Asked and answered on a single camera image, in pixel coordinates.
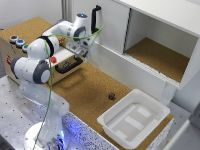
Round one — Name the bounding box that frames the white sliding door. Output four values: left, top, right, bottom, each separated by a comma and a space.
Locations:
72, 0, 131, 55

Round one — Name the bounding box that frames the white cabinet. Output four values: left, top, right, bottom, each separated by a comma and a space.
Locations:
66, 0, 200, 107

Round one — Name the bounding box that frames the black drawer handle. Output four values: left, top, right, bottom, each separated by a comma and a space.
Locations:
54, 56, 84, 75

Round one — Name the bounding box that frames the purple block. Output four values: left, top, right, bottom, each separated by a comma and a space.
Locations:
108, 92, 116, 101

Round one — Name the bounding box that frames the white plastic box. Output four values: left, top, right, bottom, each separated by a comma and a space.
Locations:
96, 88, 171, 150

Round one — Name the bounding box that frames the blue button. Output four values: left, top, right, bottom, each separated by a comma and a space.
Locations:
15, 38, 26, 49

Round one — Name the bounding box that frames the red button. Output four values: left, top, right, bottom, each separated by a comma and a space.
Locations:
9, 34, 20, 45

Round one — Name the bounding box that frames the wooden drawer box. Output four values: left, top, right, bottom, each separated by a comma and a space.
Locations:
0, 16, 85, 86

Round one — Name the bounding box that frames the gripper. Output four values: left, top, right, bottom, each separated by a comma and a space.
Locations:
66, 37, 91, 58

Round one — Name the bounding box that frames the green cable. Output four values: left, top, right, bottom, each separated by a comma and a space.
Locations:
32, 24, 106, 150

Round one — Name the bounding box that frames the green button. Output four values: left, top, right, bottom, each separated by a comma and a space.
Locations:
21, 43, 30, 54

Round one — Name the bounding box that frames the black door handle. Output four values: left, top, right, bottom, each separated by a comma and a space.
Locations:
91, 4, 102, 35

